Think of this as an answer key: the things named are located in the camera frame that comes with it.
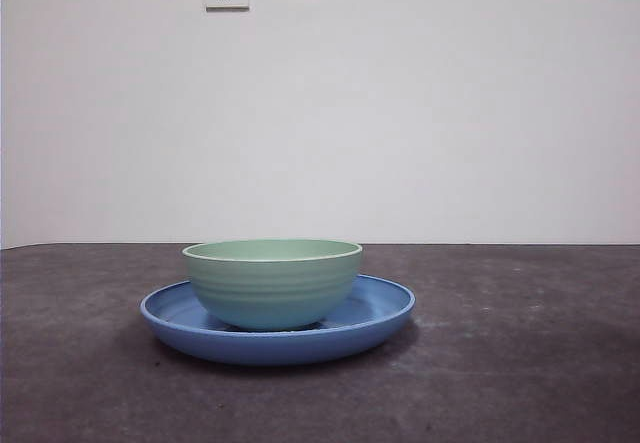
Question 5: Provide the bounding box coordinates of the green ribbed bowl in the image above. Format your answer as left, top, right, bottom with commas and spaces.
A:
181, 238, 364, 329

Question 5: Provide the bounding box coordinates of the blue plate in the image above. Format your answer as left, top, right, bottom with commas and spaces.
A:
139, 273, 417, 367

